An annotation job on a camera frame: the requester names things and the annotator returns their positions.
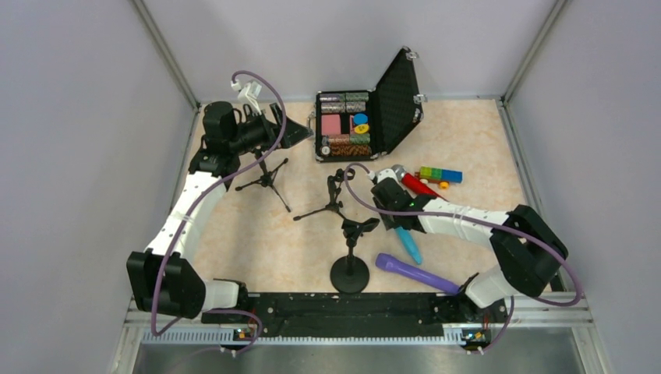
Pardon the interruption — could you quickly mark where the red glitter microphone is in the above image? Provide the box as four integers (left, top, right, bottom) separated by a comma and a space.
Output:
391, 164, 444, 199

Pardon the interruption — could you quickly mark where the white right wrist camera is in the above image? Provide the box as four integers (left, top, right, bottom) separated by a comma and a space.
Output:
367, 168, 400, 185

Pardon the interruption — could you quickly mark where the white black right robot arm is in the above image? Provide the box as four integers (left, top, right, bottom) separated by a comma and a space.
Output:
371, 177, 568, 309

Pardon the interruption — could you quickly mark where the pink card deck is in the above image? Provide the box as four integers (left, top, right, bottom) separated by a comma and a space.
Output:
321, 114, 342, 136

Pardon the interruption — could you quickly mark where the black round base microphone stand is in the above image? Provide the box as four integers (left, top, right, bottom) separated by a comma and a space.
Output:
330, 217, 380, 295

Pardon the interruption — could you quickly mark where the blue dealer chip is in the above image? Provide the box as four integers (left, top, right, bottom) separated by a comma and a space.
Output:
352, 113, 368, 125

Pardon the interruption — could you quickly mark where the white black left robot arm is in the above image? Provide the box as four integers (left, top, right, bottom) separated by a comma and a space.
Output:
126, 101, 313, 319

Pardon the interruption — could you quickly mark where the cyan toy microphone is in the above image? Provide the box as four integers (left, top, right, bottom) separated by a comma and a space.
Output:
394, 227, 422, 265

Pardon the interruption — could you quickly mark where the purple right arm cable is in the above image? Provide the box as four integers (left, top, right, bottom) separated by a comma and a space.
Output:
343, 163, 584, 355

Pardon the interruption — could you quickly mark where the black tripod microphone stand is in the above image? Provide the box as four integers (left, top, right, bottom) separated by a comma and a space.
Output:
293, 168, 355, 221

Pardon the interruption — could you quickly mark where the black tripod stand with pop filter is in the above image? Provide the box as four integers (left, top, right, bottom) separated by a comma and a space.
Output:
235, 157, 292, 213

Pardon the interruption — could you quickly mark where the black aluminium poker chip case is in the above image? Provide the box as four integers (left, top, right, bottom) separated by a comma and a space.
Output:
312, 46, 427, 163

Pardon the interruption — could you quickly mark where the purple toy microphone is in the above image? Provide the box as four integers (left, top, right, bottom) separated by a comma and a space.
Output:
375, 253, 460, 295

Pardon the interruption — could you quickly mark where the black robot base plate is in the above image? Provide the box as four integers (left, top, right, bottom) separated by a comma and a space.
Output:
201, 292, 506, 338

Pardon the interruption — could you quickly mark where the colourful toy brick train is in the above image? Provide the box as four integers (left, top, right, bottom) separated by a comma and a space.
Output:
415, 166, 463, 189

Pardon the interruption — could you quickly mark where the yellow dealer chip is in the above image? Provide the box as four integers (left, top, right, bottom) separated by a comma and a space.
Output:
353, 124, 369, 135

